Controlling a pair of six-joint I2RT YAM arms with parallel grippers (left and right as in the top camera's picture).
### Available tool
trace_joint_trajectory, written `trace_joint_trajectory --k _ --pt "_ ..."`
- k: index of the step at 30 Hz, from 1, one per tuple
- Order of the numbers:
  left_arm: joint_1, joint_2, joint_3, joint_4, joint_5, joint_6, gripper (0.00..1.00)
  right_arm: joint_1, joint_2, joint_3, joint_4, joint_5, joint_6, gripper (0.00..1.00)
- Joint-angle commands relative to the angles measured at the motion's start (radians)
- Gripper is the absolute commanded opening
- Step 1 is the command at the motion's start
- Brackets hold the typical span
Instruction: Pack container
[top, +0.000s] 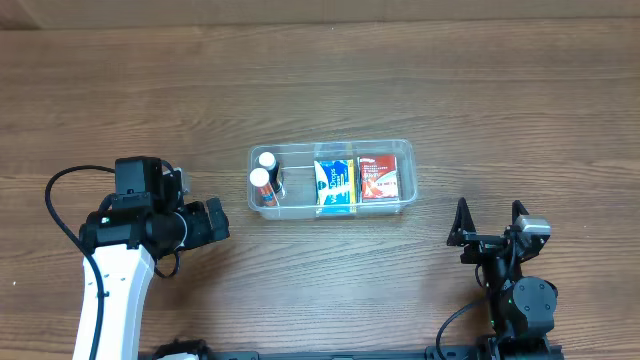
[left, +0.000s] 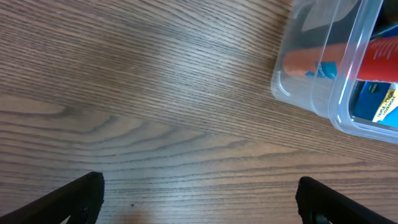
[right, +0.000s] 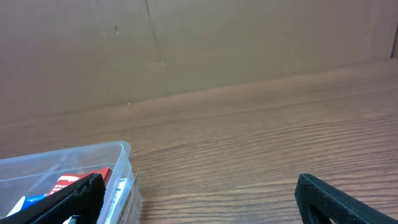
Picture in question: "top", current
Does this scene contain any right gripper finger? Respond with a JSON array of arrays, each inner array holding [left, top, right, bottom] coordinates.
[[512, 200, 529, 220], [447, 197, 476, 245]]

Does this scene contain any orange tube white cap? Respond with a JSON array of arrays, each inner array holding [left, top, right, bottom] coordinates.
[[249, 168, 278, 206]]

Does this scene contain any dark bottle white cap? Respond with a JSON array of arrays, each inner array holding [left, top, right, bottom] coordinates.
[[258, 152, 286, 197]]

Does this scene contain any red medicine box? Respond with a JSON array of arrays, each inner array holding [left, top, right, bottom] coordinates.
[[358, 154, 399, 202]]

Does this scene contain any blue yellow lozenge box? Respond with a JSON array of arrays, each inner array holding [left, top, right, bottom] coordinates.
[[314, 159, 357, 216]]

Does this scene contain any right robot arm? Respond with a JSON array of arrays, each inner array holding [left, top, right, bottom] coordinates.
[[430, 198, 564, 360]]

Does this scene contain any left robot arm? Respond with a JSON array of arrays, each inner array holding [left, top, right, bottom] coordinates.
[[73, 157, 230, 359]]

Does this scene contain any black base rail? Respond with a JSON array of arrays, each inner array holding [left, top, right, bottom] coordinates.
[[139, 338, 565, 360]]

